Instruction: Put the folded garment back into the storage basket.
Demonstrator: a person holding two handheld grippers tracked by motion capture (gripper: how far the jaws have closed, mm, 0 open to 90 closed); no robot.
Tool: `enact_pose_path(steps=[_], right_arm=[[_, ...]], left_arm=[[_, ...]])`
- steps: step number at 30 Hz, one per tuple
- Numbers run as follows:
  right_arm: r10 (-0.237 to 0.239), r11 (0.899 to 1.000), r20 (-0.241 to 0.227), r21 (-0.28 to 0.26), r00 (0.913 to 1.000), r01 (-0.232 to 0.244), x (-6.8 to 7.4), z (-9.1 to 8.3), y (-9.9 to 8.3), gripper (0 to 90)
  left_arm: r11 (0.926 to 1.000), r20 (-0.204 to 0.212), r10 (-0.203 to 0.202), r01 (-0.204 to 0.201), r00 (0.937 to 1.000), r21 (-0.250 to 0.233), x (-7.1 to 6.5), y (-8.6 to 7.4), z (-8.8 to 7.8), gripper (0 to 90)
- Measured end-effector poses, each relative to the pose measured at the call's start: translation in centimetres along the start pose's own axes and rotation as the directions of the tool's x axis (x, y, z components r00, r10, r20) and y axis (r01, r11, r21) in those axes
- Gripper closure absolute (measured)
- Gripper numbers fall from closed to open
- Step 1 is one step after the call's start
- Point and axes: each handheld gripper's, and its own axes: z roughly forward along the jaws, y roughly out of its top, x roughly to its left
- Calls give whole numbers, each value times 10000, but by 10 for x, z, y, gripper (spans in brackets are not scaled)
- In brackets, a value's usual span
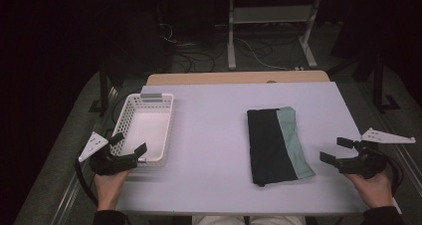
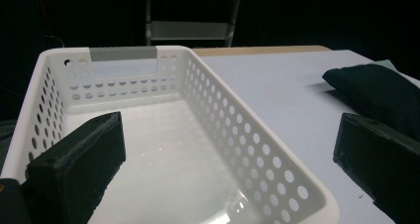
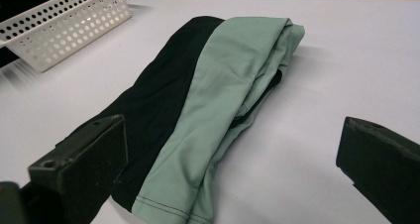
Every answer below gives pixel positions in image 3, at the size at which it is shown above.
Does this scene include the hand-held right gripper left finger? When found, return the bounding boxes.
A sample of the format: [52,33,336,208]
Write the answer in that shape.
[20,114,129,224]

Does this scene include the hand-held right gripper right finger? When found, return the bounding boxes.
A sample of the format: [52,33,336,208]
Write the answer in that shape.
[335,116,420,224]

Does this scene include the white perforated plastic basket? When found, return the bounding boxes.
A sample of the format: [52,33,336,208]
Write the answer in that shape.
[0,0,133,73]

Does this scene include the green and black garment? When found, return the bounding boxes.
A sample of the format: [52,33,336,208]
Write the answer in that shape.
[55,15,306,224]

